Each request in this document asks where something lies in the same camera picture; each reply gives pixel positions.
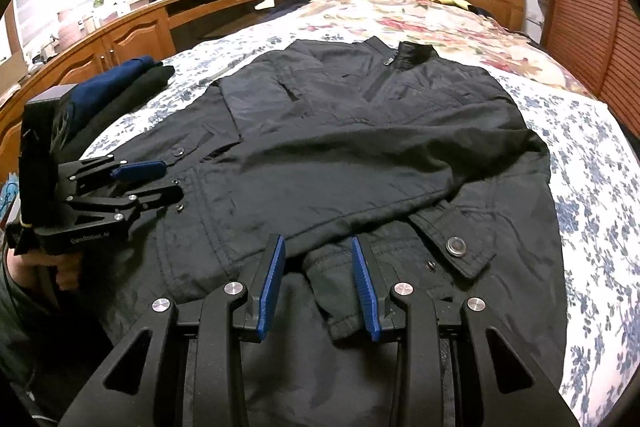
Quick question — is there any red floral blanket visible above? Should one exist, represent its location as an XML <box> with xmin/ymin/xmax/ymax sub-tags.
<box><xmin>295</xmin><ymin>0</ymin><xmax>598</xmax><ymax>100</ymax></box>

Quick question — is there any black jacket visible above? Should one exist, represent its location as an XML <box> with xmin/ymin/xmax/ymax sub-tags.
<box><xmin>80</xmin><ymin>36</ymin><xmax>568</xmax><ymax>427</ymax></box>

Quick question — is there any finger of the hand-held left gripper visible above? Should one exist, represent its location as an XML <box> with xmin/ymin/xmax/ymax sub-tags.
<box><xmin>65</xmin><ymin>184</ymin><xmax>185</xmax><ymax>228</ymax></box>
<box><xmin>59</xmin><ymin>158</ymin><xmax>168</xmax><ymax>182</ymax></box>

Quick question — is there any person's left hand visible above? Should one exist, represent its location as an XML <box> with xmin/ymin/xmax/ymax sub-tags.
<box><xmin>7</xmin><ymin>249</ymin><xmax>82</xmax><ymax>293</ymax></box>

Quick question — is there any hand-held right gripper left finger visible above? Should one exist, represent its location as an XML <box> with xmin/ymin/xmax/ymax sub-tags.
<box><xmin>59</xmin><ymin>234</ymin><xmax>287</xmax><ymax>427</ymax></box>

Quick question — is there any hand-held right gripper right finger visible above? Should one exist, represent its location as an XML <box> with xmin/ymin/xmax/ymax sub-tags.
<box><xmin>351</xmin><ymin>235</ymin><xmax>578</xmax><ymax>427</ymax></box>

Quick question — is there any wooden desk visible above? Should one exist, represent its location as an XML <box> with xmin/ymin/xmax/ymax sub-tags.
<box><xmin>0</xmin><ymin>0</ymin><xmax>281</xmax><ymax>188</ymax></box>

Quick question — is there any pink flask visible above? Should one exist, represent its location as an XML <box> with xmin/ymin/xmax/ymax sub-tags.
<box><xmin>57</xmin><ymin>9</ymin><xmax>76</xmax><ymax>38</ymax></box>

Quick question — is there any blue floral bed sheet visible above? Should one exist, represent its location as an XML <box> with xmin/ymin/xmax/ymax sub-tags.
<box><xmin>80</xmin><ymin>24</ymin><xmax>640</xmax><ymax>427</ymax></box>

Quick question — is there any navy folded cloth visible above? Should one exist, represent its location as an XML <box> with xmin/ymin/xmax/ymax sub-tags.
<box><xmin>65</xmin><ymin>54</ymin><xmax>163</xmax><ymax>148</ymax></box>

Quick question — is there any person's left forearm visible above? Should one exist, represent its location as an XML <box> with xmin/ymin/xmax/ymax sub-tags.
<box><xmin>0</xmin><ymin>257</ymin><xmax>101</xmax><ymax>408</ymax></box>

